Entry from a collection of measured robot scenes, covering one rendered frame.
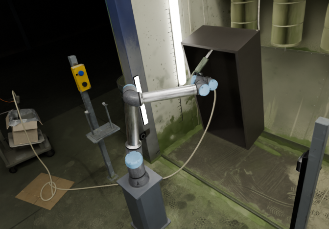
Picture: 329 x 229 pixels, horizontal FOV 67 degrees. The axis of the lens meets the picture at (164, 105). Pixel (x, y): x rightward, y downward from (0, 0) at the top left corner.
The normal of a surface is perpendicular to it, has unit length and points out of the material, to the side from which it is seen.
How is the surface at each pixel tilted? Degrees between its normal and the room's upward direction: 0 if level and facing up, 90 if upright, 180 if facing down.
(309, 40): 90
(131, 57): 90
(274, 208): 0
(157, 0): 90
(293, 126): 57
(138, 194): 0
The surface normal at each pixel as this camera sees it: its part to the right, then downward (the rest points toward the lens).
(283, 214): -0.14, -0.86
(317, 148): -0.72, 0.43
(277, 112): -0.68, -0.10
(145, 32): 0.68, 0.29
